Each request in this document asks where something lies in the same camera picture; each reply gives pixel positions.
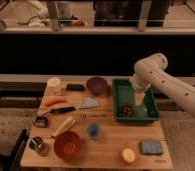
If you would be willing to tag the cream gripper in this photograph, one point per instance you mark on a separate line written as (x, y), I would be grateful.
(139, 96)

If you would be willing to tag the dark purple grape bunch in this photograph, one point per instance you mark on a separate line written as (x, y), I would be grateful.
(127, 110)

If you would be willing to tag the black rectangular block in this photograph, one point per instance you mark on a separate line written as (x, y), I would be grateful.
(75, 87)

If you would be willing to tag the orange carrot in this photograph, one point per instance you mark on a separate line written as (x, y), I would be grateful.
(54, 101)

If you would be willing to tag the blue plastic cup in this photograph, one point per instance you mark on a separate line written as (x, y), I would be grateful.
(94, 131)

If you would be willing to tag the blue sponge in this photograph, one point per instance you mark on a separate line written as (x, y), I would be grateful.
(151, 147)

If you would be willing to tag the black chair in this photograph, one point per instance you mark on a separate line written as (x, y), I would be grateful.
(6, 161)

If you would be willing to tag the small black square dish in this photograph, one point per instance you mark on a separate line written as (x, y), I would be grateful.
(41, 122)

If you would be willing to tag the metal cup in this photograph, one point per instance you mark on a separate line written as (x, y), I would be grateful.
(39, 146)

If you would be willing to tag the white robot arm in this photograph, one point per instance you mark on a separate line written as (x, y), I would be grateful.
(150, 71)

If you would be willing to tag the purple bowl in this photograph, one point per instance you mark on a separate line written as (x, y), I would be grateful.
(97, 85)

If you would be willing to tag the halved orange fruit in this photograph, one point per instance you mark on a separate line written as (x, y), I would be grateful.
(128, 156)

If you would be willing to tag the orange bowl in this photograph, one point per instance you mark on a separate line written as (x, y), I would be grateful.
(67, 145)

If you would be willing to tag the black handled knife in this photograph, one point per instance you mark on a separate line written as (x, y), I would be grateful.
(87, 103)

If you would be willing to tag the white lidded jar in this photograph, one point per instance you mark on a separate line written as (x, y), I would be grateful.
(54, 84)

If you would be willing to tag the green plastic tray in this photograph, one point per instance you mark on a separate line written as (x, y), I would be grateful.
(123, 93)

